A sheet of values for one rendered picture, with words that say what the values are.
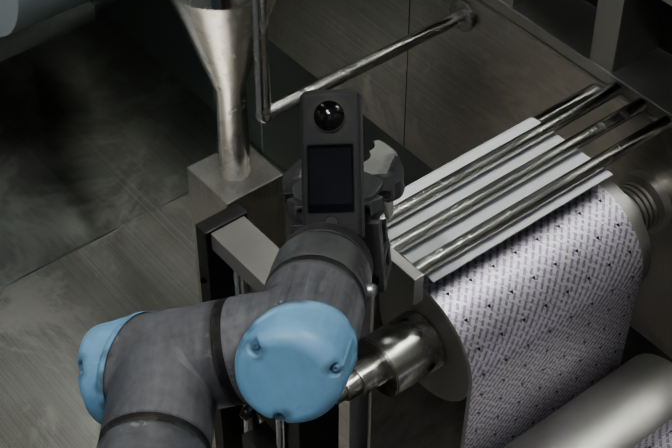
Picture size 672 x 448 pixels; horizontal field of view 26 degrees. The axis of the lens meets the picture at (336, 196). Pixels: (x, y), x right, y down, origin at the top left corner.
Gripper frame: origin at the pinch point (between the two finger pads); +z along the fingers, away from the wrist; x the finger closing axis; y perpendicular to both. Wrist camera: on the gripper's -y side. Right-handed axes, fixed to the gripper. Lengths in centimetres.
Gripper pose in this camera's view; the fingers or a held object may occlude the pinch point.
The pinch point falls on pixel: (355, 144)
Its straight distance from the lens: 125.8
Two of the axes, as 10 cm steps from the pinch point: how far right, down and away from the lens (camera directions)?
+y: 0.9, 9.1, 4.0
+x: 9.9, -0.3, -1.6
